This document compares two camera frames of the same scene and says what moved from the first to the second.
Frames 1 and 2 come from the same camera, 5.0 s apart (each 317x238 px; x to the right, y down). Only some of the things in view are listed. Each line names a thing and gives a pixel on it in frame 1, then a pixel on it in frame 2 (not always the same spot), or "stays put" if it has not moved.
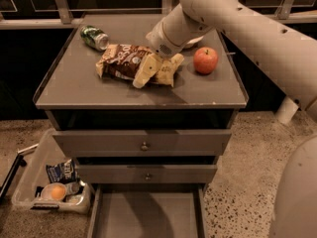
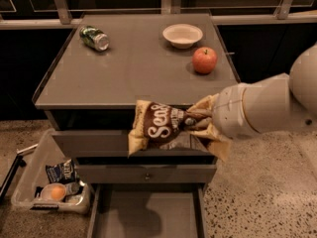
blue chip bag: x=63 y=173 stays put
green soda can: x=94 y=37 stays put
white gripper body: x=158 y=43 to x=228 y=111
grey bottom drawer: x=148 y=210 stays put
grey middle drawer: x=147 y=174 stays put
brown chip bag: x=124 y=60 to x=157 y=125
